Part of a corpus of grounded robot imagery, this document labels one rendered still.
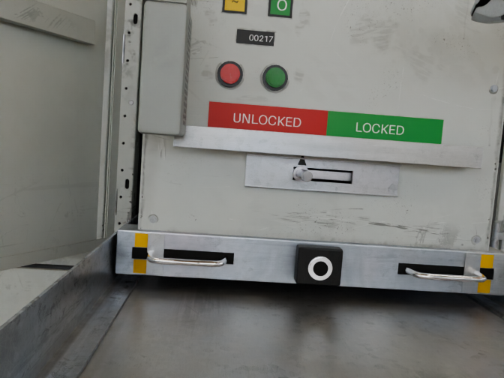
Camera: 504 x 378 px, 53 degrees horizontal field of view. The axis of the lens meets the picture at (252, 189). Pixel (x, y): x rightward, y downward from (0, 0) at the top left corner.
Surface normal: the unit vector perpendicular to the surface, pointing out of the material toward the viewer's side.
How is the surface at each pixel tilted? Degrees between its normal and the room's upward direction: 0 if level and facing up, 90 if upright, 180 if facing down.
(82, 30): 90
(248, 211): 90
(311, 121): 90
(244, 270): 90
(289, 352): 0
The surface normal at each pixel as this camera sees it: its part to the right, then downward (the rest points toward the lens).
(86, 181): 0.89, 0.11
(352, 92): 0.05, 0.09
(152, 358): 0.07, -0.99
